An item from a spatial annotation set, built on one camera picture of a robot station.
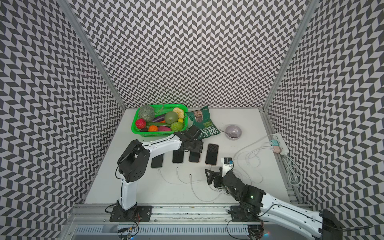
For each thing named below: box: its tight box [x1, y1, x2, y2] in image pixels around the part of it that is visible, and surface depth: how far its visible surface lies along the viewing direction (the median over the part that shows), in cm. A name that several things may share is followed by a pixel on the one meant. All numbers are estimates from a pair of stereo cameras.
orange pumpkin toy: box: [148, 125, 159, 132], surface depth 101 cm
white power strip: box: [273, 133, 290, 155], surface depth 98 cm
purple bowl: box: [225, 125, 242, 141], surface depth 101 cm
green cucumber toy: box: [146, 122, 171, 127], surface depth 104 cm
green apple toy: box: [164, 111, 179, 125], surface depth 107 cm
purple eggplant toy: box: [152, 113, 166, 123], surface depth 107 cm
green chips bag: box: [185, 105, 221, 140], surface depth 104 cm
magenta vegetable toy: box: [158, 126, 172, 132], surface depth 101 cm
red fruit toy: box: [135, 118, 147, 129], surface depth 100 cm
